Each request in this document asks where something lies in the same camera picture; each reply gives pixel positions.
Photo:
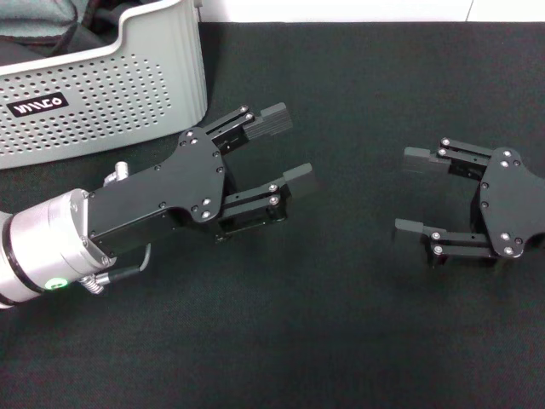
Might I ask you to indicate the grey perforated storage box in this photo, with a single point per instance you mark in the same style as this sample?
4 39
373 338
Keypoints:
106 85

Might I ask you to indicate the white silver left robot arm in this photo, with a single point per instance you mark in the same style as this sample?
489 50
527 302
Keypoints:
38 247

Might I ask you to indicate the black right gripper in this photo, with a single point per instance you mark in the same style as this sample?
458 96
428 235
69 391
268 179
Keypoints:
508 200

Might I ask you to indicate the dark crumpled cloth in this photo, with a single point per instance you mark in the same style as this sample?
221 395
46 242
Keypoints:
104 30

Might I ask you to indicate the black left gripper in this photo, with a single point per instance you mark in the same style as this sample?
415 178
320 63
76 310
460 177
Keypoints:
170 183

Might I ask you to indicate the silver connector stub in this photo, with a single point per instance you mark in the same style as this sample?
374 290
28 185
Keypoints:
117 172

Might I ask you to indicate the black tablecloth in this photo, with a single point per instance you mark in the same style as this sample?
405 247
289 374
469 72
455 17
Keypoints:
340 319

